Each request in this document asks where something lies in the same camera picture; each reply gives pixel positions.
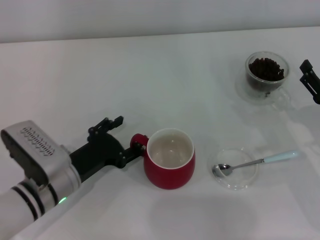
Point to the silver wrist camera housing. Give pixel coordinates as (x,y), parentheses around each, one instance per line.
(32,150)

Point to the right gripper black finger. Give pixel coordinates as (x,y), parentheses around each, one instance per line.
(310,80)

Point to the clear glass saucer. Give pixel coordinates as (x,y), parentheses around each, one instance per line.
(240,180)
(240,90)

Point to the red ceramic mug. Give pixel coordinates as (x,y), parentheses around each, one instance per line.
(172,177)

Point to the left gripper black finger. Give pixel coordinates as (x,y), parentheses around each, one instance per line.
(132,153)
(105,126)

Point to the dark coffee beans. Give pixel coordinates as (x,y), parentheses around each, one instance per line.
(265,68)

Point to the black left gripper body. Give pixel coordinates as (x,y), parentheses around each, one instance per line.
(100,155)

